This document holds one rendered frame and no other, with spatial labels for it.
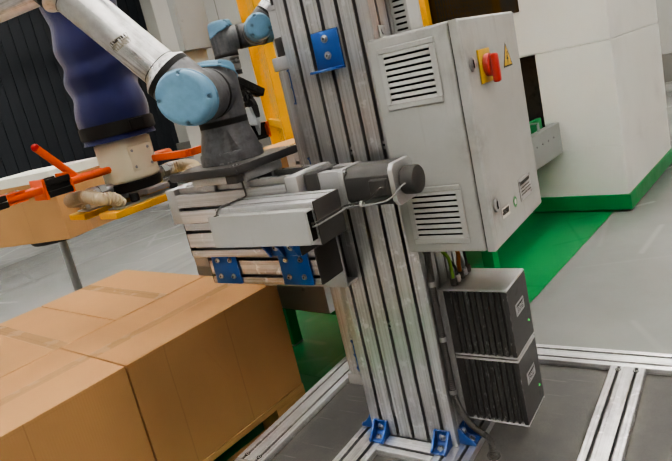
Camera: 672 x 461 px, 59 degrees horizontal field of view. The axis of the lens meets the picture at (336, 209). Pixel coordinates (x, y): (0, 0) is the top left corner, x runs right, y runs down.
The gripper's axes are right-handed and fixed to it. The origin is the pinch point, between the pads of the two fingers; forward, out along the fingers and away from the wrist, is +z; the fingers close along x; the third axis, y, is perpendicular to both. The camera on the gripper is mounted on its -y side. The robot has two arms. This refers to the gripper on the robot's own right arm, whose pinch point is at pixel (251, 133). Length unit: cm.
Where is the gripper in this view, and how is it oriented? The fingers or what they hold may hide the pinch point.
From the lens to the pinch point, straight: 195.9
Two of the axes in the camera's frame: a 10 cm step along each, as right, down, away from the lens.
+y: -6.2, 3.0, -7.2
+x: 7.5, -0.2, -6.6
